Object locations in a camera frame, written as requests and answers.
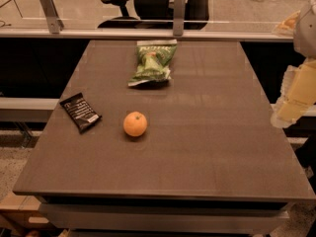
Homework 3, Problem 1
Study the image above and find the cardboard box under table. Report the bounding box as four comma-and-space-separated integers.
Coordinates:
0, 193, 56, 237

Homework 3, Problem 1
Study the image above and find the green jalapeno chip bag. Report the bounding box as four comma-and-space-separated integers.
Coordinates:
127, 39, 177, 87

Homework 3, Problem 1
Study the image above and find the black snack bar wrapper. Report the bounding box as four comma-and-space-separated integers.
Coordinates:
59, 93, 101, 133

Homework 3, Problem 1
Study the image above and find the middle metal bracket post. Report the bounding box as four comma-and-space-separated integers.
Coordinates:
173, 0, 186, 37

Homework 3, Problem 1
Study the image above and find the metal bracket post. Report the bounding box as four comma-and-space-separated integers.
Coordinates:
39, 0, 64, 34
173, 0, 186, 37

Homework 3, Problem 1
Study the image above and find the orange fruit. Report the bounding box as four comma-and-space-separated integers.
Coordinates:
123, 112, 147, 137

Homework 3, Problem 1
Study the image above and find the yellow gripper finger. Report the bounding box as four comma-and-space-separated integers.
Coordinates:
273, 11, 300, 37
271, 58, 316, 128

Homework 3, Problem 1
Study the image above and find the black office chair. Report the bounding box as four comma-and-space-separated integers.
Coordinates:
99, 0, 209, 30

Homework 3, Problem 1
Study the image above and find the left metal bracket post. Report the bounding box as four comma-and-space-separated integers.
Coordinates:
39, 0, 64, 34

